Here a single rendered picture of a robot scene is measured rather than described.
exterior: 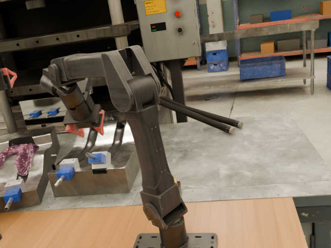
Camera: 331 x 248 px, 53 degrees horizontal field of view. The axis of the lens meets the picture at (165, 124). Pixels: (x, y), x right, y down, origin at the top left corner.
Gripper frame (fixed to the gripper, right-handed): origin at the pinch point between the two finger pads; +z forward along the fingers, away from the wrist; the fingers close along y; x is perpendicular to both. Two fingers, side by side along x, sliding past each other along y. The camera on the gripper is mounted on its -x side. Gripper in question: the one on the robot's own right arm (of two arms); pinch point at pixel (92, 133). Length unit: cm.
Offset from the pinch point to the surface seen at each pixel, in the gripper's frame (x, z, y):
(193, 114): -37, 37, -27
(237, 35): -298, 185, -70
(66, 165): 5.5, 8.0, 10.8
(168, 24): -86, 21, -17
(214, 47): -472, 331, -40
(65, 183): 9.3, 13.0, 12.4
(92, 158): 7.4, 2.8, -0.4
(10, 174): 3.2, 14.7, 35.3
